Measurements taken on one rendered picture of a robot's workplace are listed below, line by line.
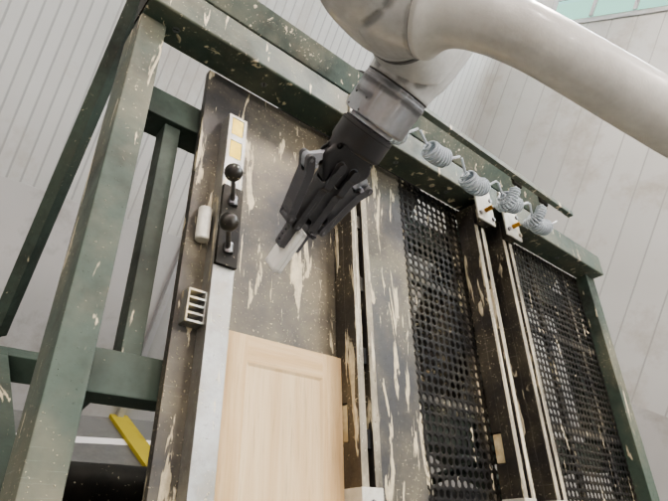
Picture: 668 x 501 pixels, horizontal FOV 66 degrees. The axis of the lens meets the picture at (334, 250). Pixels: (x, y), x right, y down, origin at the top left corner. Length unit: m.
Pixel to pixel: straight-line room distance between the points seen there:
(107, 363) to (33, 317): 2.57
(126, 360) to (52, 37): 2.66
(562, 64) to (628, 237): 4.15
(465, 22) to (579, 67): 0.10
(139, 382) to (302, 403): 0.34
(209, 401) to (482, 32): 0.75
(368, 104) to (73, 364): 0.59
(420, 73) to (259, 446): 0.74
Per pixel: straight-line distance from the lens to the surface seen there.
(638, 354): 4.40
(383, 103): 0.65
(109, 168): 1.07
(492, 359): 1.69
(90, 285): 0.95
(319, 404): 1.17
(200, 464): 0.97
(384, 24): 0.51
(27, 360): 2.06
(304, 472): 1.12
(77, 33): 3.51
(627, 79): 0.53
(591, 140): 5.08
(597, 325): 2.58
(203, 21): 1.38
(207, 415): 0.98
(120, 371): 1.02
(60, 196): 1.89
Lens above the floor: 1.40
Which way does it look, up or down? 3 degrees up
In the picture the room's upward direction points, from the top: 20 degrees clockwise
